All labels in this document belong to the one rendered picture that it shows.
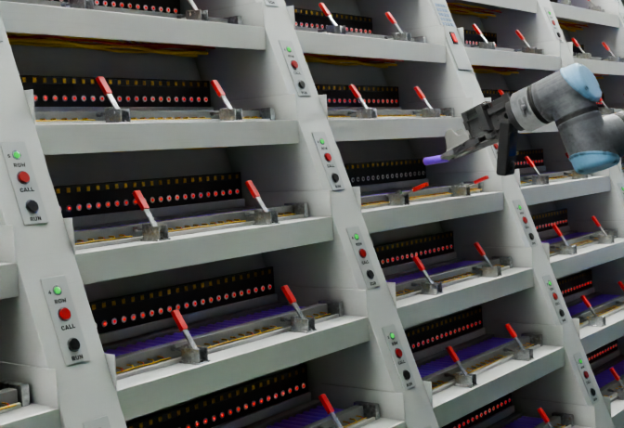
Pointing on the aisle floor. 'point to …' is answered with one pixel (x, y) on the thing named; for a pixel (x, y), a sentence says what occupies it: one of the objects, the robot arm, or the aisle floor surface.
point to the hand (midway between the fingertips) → (448, 158)
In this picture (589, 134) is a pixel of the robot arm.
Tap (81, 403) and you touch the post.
